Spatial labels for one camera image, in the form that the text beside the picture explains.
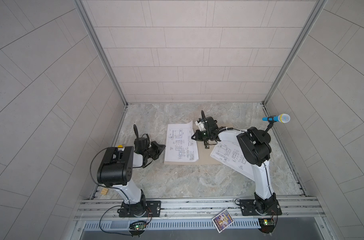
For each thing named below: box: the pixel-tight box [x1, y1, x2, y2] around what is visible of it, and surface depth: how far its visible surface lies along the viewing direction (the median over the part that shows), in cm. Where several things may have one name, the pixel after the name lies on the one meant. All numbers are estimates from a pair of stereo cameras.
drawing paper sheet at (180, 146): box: [164, 120, 199, 162], surface depth 95 cm
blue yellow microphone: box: [262, 113, 291, 124], surface depth 78 cm
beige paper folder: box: [164, 123, 221, 165], surface depth 91 cm
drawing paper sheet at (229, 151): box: [210, 129, 255, 182], surface depth 88 cm
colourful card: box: [212, 209, 235, 234], surface depth 68 cm
